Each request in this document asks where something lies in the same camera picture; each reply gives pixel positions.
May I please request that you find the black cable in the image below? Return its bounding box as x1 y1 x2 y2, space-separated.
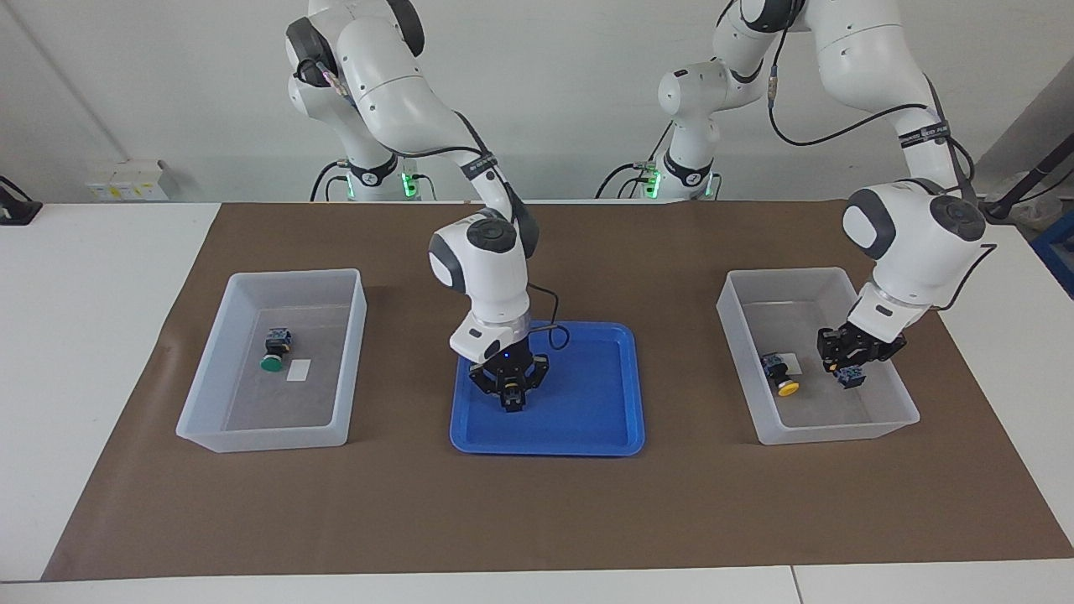
310 161 350 202
315 59 573 351
595 163 660 200
765 25 999 313

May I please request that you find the white wall socket box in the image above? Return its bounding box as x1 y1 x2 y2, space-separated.
86 159 169 203

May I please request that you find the blue plastic tray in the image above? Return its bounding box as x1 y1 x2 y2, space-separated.
449 321 646 457

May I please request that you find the translucent plastic box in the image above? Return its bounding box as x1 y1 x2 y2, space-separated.
175 268 368 454
717 268 921 446

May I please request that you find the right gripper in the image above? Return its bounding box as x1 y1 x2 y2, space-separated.
467 331 551 412

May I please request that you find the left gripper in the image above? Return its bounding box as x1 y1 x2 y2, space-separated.
817 321 908 373

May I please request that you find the black stand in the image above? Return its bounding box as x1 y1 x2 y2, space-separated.
0 174 44 227
983 143 1074 221

